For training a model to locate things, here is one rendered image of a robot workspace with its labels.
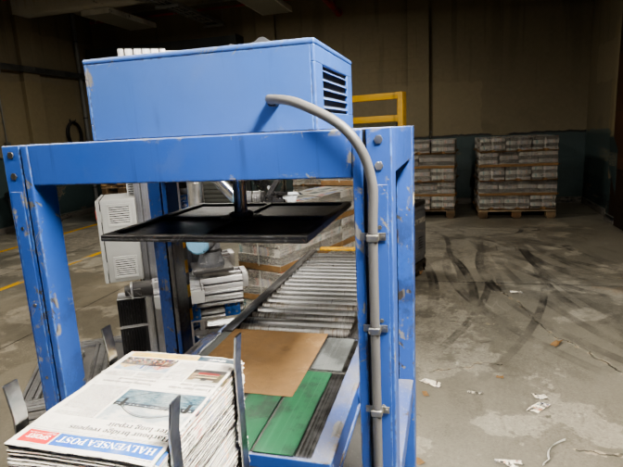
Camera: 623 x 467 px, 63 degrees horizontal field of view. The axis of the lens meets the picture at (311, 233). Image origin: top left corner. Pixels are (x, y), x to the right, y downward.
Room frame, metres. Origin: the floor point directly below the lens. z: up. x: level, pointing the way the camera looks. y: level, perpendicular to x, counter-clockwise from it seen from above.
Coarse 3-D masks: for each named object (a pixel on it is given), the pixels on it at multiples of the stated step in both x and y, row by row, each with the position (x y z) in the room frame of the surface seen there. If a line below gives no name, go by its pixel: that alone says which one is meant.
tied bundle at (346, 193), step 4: (312, 188) 4.33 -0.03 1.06; (316, 188) 4.32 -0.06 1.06; (320, 188) 4.31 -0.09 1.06; (324, 188) 4.29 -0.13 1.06; (328, 188) 4.28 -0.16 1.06; (332, 188) 4.27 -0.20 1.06; (336, 188) 4.25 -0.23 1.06; (340, 188) 4.23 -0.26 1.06; (344, 188) 4.21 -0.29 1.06; (348, 188) 4.20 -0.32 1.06; (352, 188) 4.23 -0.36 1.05; (340, 192) 4.06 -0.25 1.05; (344, 192) 4.10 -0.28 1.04; (348, 192) 4.15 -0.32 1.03; (352, 192) 4.22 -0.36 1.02; (340, 196) 4.06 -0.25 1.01; (344, 196) 4.11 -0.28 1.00; (348, 196) 4.16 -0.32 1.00; (352, 196) 4.23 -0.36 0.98; (340, 200) 4.06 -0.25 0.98; (344, 200) 4.10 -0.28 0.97; (348, 200) 4.16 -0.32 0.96; (352, 200) 4.22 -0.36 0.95; (352, 204) 4.21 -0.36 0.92; (348, 208) 4.14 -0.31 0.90; (352, 208) 4.21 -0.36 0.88
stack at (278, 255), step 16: (336, 224) 3.98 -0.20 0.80; (352, 224) 4.22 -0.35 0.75; (320, 240) 3.78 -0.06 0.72; (336, 240) 3.97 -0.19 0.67; (240, 256) 3.52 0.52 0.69; (256, 256) 3.45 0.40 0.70; (272, 256) 3.37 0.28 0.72; (288, 256) 3.42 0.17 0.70; (256, 272) 3.46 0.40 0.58; (272, 272) 3.38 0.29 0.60; (256, 288) 3.46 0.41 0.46
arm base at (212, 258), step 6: (210, 252) 2.77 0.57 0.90; (216, 252) 2.79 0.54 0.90; (198, 258) 2.81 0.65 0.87; (204, 258) 2.77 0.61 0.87; (210, 258) 2.76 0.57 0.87; (216, 258) 2.77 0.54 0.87; (222, 258) 2.82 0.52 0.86; (198, 264) 2.78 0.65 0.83; (204, 264) 2.75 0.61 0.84; (210, 264) 2.75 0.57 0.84; (216, 264) 2.76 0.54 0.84; (222, 264) 2.80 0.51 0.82
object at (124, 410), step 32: (160, 352) 1.11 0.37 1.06; (96, 384) 0.96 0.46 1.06; (128, 384) 0.96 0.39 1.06; (160, 384) 0.95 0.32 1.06; (192, 384) 0.94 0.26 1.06; (224, 384) 0.95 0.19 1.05; (64, 416) 0.84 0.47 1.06; (96, 416) 0.84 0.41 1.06; (128, 416) 0.83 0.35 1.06; (160, 416) 0.83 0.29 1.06; (192, 416) 0.83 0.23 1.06; (224, 416) 0.95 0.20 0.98; (32, 448) 0.75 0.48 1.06; (64, 448) 0.74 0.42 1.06; (96, 448) 0.74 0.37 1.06; (128, 448) 0.74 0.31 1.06; (160, 448) 0.73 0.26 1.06; (192, 448) 0.82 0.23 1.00; (224, 448) 0.95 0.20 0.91
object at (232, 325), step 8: (304, 256) 2.99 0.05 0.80; (296, 264) 2.81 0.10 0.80; (288, 272) 2.64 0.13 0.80; (280, 280) 2.51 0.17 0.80; (272, 288) 2.37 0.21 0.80; (264, 296) 2.26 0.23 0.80; (256, 304) 2.15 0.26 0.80; (240, 312) 2.06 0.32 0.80; (248, 312) 2.05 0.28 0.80; (240, 320) 1.97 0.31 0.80; (224, 328) 1.88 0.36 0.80; (232, 328) 1.88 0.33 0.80
